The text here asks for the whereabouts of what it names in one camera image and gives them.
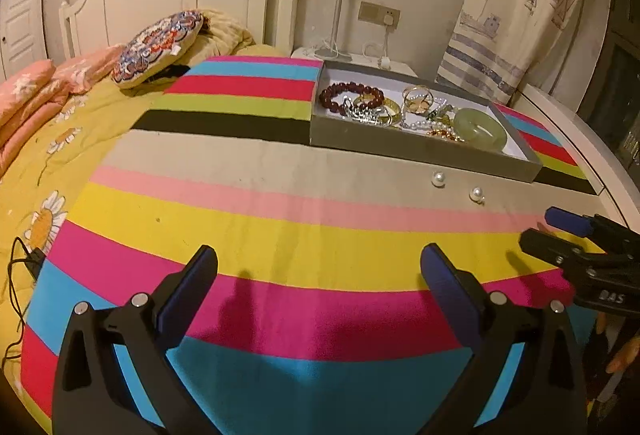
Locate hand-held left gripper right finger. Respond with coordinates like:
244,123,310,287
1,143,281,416
421,243,586,435

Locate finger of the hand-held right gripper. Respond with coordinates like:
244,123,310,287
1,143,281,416
545,208,640,247
518,229,601,277

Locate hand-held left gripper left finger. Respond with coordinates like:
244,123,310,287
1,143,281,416
52,244,219,435

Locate grey cardboard box tray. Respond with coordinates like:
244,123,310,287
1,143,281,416
309,60,544,183

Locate white window bench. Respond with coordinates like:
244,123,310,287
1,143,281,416
492,82,640,236

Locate window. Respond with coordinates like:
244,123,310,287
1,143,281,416
575,0,640,176

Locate striped colourful mat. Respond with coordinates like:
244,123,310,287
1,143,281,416
20,55,608,435

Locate green jade bangle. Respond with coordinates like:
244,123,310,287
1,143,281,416
452,108,508,151

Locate yellow daisy bedspread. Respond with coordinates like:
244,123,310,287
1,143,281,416
0,42,286,416

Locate white nightstand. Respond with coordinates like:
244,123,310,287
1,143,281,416
291,46,418,77

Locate round patterned cushion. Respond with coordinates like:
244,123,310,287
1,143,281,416
111,11,205,90

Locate tan crumpled blanket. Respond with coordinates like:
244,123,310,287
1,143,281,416
160,8,258,81

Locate pink folded quilt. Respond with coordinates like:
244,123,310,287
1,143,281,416
0,44,126,171

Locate white floor lamp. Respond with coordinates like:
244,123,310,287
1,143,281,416
315,0,351,58

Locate white wardrobe door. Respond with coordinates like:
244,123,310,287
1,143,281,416
0,0,56,81

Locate amber beaded bracelet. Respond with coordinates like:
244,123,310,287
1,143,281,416
427,128,466,144

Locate black charger cable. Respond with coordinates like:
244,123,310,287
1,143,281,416
0,237,48,366

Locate red bead bracelet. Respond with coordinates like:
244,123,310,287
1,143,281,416
319,82,385,111

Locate white charger cable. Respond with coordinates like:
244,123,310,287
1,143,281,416
362,12,396,68

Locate beige wall socket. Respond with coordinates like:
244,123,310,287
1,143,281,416
358,1,401,28

